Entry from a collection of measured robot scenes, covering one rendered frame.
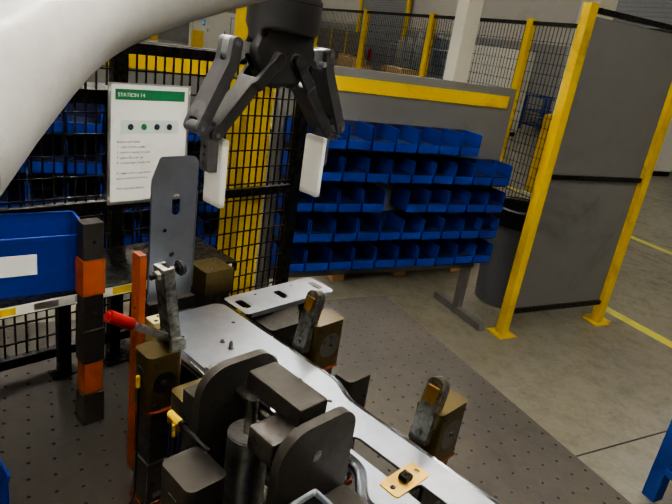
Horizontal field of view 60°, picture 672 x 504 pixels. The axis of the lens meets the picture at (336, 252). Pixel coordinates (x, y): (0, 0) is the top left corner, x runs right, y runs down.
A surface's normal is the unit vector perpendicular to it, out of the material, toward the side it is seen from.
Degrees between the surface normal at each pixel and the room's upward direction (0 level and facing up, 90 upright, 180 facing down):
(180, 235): 90
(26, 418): 0
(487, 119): 90
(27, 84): 82
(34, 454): 0
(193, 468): 0
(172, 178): 90
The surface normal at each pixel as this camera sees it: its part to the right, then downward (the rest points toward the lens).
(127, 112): 0.70, 0.34
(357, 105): 0.44, 0.37
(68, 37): 0.98, -0.01
